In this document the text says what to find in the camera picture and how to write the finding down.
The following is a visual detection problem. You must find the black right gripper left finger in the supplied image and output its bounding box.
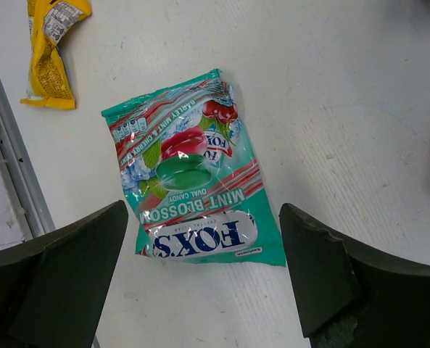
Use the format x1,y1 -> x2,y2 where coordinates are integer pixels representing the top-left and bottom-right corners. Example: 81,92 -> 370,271
0,200 -> 128,347

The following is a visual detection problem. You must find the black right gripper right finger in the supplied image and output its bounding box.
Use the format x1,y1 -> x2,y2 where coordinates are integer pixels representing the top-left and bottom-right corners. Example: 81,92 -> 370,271
279,203 -> 430,347

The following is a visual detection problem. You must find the green Fox's mint candy bag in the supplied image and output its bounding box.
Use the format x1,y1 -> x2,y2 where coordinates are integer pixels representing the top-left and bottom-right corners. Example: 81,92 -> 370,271
102,69 -> 286,267

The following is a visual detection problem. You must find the yellow snack wrapper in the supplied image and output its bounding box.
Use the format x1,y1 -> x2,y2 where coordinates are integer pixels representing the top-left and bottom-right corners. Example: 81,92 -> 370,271
20,0 -> 92,110

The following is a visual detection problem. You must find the aluminium table frame rail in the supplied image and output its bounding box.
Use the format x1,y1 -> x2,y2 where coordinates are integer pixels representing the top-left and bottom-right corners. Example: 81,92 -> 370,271
0,79 -> 55,239

